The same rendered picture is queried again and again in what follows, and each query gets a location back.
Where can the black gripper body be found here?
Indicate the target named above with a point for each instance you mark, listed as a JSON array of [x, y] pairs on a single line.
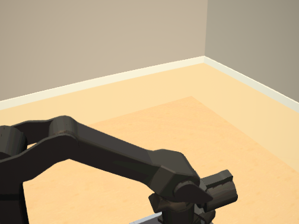
[[198, 213]]

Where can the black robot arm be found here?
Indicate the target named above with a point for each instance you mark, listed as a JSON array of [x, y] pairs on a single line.
[[176, 185]]

